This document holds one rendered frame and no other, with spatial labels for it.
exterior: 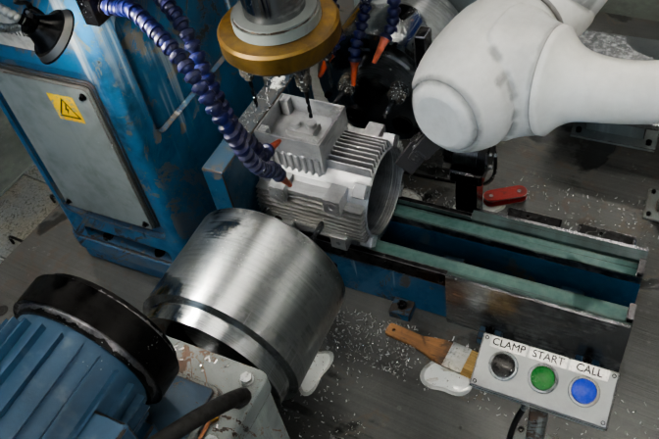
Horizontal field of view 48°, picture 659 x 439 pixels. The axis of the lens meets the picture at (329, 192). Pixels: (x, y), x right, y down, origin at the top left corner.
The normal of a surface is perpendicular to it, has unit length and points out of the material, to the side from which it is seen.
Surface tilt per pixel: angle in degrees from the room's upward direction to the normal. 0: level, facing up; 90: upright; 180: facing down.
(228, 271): 9
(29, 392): 22
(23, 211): 0
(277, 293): 39
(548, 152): 0
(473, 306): 90
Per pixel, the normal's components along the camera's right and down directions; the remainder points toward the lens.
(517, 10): 0.01, -0.73
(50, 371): 0.22, -0.54
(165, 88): 0.90, 0.22
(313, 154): -0.42, 0.70
